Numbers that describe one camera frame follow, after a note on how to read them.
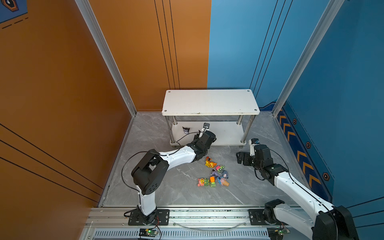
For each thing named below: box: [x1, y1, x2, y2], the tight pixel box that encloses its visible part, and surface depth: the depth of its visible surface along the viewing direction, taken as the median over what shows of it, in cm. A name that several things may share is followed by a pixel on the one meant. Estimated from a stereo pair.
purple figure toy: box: [210, 169, 219, 178], surface depth 87 cm
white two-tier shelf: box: [161, 89, 260, 146], surface depth 84 cm
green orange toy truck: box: [209, 176, 216, 188], surface depth 84 cm
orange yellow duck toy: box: [205, 156, 218, 168], surface depth 91 cm
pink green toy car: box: [215, 165, 225, 173], surface depth 90 cm
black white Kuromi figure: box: [182, 126, 190, 135], surface depth 98 cm
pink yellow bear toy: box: [197, 178, 210, 187], surface depth 84 cm
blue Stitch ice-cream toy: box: [217, 170, 230, 187], surface depth 85 cm
